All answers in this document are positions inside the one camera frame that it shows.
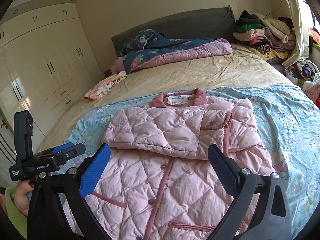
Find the pink quilted jacket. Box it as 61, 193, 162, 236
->
62, 88, 275, 240

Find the bed with beige sheet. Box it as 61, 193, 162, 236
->
37, 42, 320, 240

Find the cream curtain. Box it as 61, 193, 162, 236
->
282, 0, 313, 68

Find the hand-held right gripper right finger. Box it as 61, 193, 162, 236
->
207, 144, 293, 240

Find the dark floral quilt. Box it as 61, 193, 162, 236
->
114, 28, 234, 75

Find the window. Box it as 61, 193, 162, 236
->
296, 0, 320, 29

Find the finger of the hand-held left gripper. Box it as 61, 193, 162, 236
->
52, 142, 75, 154
54, 144, 87, 167

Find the person's left hand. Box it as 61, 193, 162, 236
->
13, 179, 36, 217

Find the pile of mixed clothes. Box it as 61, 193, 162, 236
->
232, 10, 300, 61

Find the grey padded headboard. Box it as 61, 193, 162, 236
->
111, 5, 236, 53

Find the cream wardrobe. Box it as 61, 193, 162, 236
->
0, 4, 106, 180

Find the blue cartoon print sheet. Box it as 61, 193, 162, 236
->
64, 83, 320, 233

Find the pink pillow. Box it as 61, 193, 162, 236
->
109, 56, 126, 75

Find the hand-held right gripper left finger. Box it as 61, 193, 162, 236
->
26, 143, 112, 240

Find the bag of clothes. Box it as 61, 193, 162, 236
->
285, 60, 320, 88

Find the peach and white cloth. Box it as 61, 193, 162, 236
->
82, 71, 128, 101

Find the pink patterned box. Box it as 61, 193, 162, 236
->
302, 79, 320, 107

